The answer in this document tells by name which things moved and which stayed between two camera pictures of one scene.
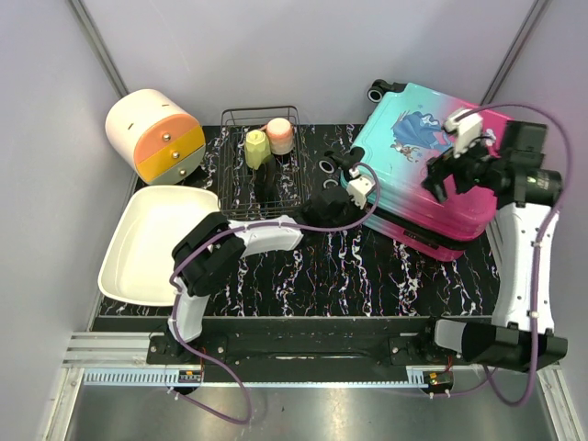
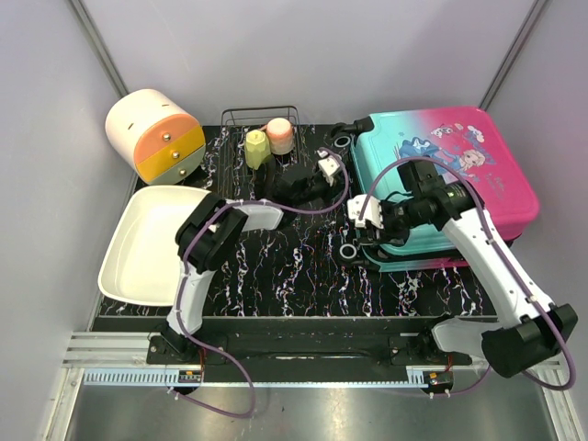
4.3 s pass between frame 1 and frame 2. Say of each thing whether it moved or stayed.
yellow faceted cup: stayed
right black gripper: moved
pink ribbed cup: stayed
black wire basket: stayed
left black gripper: moved
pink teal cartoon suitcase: moved
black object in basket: stayed
